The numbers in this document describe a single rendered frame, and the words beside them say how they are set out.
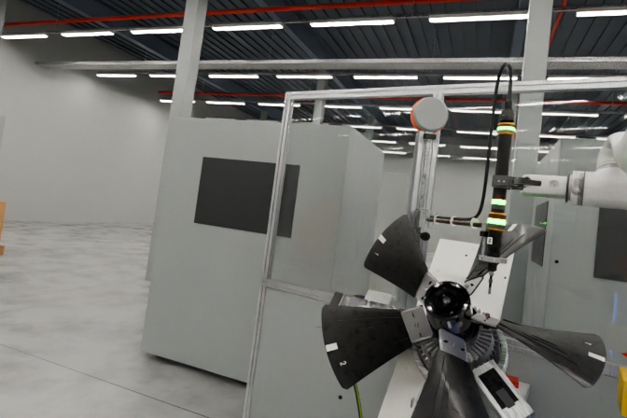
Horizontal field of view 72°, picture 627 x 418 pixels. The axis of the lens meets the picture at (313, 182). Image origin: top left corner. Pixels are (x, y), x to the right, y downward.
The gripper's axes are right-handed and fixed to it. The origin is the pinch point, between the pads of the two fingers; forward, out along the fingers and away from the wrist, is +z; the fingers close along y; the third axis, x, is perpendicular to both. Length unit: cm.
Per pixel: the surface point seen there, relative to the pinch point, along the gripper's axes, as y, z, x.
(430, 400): -20, 7, -53
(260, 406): 71, 118, -122
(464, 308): -6.4, 4.6, -33.4
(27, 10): 418, 1322, 420
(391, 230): 11.6, 33.5, -17.3
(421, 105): 53, 43, 36
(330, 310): -12, 40, -41
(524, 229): 15.9, -5.0, -11.3
